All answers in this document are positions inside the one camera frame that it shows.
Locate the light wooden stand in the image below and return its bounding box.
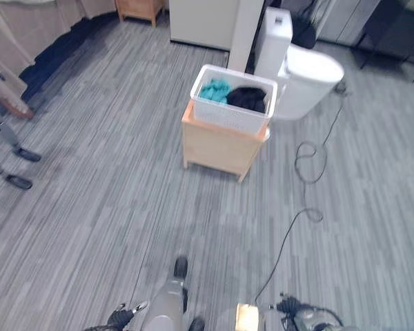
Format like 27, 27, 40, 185
181, 102, 271, 183

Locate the dark bed base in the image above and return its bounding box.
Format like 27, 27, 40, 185
19, 13, 122, 101

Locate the robot pale torso part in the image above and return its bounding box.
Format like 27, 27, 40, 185
235, 302, 262, 331

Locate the white upright panel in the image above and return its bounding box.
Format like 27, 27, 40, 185
227, 0, 265, 74

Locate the thin black tether line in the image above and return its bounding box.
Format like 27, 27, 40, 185
129, 234, 155, 305

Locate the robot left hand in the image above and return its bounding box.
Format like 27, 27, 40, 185
106, 300, 150, 331

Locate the person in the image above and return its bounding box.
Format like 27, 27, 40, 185
0, 60, 43, 191

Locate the bed with beige cover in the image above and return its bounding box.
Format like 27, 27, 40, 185
0, 0, 119, 81

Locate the silver metal cabinet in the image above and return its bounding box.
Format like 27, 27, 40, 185
316, 0, 382, 46

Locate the small wooden side table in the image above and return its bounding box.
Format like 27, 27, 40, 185
115, 0, 166, 28

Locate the black bag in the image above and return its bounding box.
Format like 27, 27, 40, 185
292, 12, 319, 50

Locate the white plastic laundry basket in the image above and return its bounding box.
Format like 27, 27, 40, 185
189, 63, 279, 135

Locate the black cloth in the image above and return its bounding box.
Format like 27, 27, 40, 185
226, 86, 268, 114

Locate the black frame table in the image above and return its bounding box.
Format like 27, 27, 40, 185
351, 0, 414, 83

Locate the white washer cabinet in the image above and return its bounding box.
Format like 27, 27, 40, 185
168, 0, 242, 52

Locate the teal cloth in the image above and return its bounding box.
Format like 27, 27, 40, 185
199, 77, 233, 105

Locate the black floor cable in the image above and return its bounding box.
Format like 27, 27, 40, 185
253, 81, 349, 304

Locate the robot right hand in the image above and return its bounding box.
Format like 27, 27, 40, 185
276, 292, 342, 331

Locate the white toilet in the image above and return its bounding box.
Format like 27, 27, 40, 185
254, 6, 345, 121

